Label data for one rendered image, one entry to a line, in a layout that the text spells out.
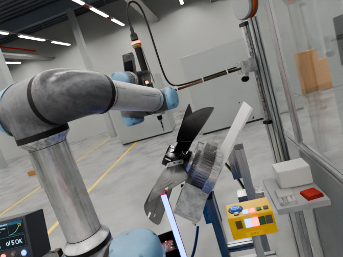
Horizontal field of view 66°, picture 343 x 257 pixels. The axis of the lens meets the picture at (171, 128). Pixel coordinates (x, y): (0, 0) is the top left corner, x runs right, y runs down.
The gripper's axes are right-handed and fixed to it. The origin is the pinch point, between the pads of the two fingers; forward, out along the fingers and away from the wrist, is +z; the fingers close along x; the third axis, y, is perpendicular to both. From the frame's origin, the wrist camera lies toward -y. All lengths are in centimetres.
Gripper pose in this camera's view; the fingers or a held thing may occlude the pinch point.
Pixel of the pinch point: (140, 74)
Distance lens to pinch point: 125.6
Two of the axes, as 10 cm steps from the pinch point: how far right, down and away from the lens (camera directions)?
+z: 1.3, -2.2, 9.7
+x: 9.5, -2.6, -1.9
